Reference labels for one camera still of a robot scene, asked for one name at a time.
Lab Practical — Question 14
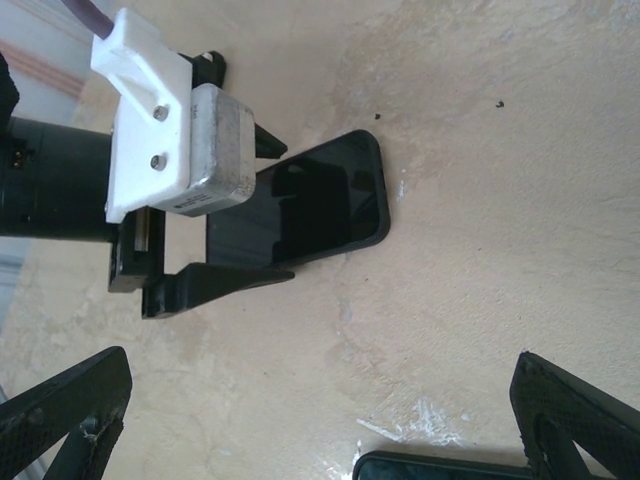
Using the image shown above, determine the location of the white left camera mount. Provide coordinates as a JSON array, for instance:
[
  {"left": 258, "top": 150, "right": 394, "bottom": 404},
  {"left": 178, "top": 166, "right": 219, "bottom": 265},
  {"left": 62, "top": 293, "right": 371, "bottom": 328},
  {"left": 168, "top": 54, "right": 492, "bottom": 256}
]
[{"left": 90, "top": 7, "right": 194, "bottom": 224}]

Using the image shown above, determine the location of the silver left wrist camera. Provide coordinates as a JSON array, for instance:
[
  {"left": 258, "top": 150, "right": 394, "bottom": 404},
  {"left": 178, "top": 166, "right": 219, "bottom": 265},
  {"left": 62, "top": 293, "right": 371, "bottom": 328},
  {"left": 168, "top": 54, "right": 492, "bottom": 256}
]
[{"left": 177, "top": 83, "right": 259, "bottom": 219}]

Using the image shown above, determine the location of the black smartphone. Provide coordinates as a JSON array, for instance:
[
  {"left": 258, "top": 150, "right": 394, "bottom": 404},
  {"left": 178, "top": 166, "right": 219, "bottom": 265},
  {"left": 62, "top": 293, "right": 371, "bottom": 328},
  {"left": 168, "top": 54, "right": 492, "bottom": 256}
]
[
  {"left": 362, "top": 455, "right": 531, "bottom": 480},
  {"left": 207, "top": 132, "right": 385, "bottom": 265}
]

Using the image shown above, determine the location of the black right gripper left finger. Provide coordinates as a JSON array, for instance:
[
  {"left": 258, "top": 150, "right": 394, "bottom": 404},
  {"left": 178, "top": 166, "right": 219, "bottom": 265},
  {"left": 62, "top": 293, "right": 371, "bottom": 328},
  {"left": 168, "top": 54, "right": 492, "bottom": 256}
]
[{"left": 0, "top": 345, "right": 134, "bottom": 480}]

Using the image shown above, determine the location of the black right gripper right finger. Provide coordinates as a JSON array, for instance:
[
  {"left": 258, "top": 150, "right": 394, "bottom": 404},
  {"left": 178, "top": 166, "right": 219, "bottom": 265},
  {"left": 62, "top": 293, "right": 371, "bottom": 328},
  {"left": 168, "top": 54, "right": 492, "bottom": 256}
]
[{"left": 509, "top": 351, "right": 640, "bottom": 480}]

